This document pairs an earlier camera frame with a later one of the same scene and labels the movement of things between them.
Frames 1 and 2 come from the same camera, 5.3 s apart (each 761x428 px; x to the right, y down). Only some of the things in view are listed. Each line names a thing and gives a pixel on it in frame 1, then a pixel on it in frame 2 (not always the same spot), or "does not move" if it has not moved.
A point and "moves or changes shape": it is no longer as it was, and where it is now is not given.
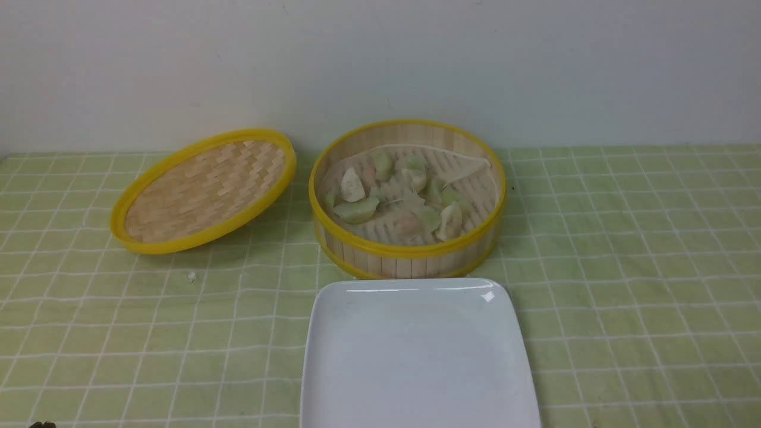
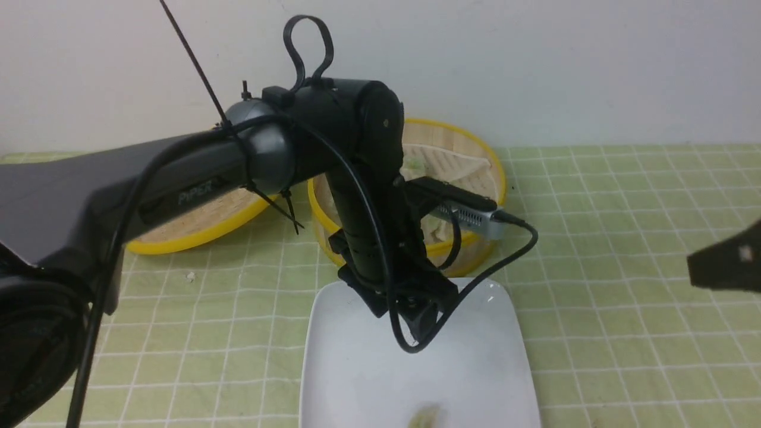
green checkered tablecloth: x=637 y=269 does not move
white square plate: x=414 y=352 does not move
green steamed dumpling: x=356 y=213 moves or changes shape
